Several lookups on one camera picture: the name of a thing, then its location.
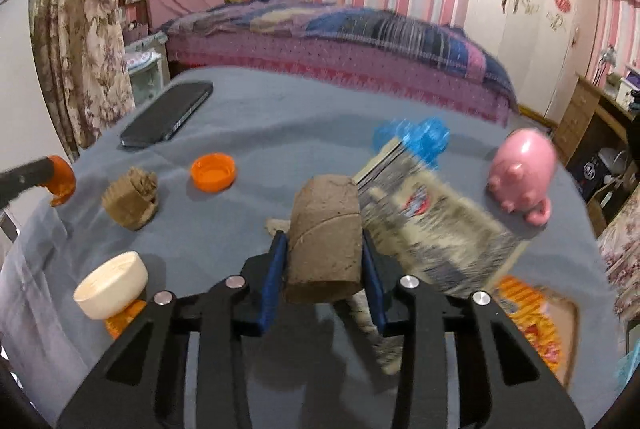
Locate orange bottle cap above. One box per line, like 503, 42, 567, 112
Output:
190, 153, 236, 193

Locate white bedside table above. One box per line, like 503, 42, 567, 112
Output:
125, 32, 170, 106

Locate small orange cap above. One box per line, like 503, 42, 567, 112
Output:
104, 299, 146, 340

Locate black smartphone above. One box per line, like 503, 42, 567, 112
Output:
119, 82, 214, 150

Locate brown cardboard tube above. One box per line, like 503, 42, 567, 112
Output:
284, 175, 362, 305

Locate desk lamp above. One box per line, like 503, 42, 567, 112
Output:
593, 45, 616, 87

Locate cream plastic lid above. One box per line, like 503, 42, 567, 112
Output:
73, 251, 149, 321

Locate blue plastic bag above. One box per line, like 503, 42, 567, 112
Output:
372, 117, 450, 169

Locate white wardrobe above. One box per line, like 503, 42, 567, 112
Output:
463, 0, 598, 123

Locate orange snack wrapper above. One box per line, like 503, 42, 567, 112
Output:
496, 275, 563, 371

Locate black box under desk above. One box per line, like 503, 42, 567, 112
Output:
570, 153, 613, 203

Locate pink pig mug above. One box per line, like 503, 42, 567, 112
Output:
487, 128, 558, 227

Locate brown phone case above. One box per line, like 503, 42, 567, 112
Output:
535, 287, 579, 389

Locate wooden desk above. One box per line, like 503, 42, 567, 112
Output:
552, 76, 632, 201

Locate crumpled brown cardboard piece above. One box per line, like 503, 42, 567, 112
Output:
101, 167, 158, 231

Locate left floral curtain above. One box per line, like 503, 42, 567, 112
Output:
30, 0, 134, 160

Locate grey table cloth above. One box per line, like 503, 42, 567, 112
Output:
1, 67, 618, 428

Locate bed with purple bedding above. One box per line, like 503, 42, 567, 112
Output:
146, 0, 518, 125

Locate grey paper box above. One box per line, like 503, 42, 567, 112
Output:
355, 138, 528, 297

